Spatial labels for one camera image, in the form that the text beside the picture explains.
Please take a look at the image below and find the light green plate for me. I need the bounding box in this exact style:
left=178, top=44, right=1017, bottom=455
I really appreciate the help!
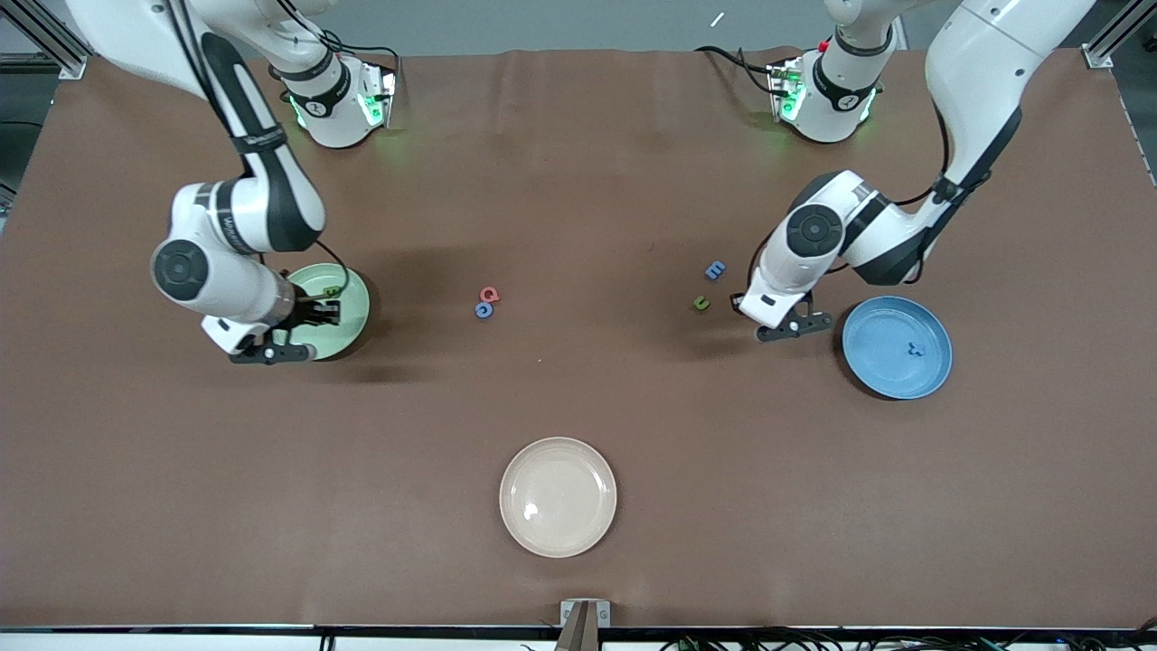
left=285, top=263, right=372, bottom=362

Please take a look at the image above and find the brown table cover mat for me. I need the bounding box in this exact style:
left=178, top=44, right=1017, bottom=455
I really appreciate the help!
left=0, top=47, right=1157, bottom=629

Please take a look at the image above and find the blue plate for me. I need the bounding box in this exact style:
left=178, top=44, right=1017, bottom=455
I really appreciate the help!
left=842, top=296, right=954, bottom=401

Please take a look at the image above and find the cream plate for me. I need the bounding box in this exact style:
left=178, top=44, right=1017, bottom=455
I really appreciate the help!
left=499, top=437, right=618, bottom=559

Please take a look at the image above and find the black left base cable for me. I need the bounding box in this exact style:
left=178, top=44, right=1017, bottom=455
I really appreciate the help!
left=694, top=45, right=780, bottom=96

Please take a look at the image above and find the black base cable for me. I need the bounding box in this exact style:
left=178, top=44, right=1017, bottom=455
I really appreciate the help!
left=694, top=45, right=780, bottom=96
left=321, top=32, right=400, bottom=78

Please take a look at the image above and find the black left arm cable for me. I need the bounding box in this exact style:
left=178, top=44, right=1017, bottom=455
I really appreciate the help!
left=748, top=99, right=952, bottom=274

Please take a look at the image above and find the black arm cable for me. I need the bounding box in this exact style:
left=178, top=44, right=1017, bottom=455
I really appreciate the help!
left=165, top=0, right=352, bottom=299
left=748, top=99, right=952, bottom=274

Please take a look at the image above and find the black right base cable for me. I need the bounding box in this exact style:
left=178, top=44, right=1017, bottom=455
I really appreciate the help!
left=321, top=32, right=400, bottom=78

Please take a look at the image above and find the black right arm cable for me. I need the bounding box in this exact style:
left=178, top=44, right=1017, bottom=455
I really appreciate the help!
left=165, top=0, right=352, bottom=299

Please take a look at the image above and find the tangled black cable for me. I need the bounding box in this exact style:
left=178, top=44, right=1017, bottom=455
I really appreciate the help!
left=660, top=628, right=1157, bottom=651

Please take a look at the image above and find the grey metal bracket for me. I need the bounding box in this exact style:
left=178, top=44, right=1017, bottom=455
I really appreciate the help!
left=555, top=599, right=612, bottom=651

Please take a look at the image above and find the aluminium frame profile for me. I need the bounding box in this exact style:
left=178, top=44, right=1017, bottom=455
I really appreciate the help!
left=0, top=0, right=91, bottom=80
left=1080, top=0, right=1157, bottom=71

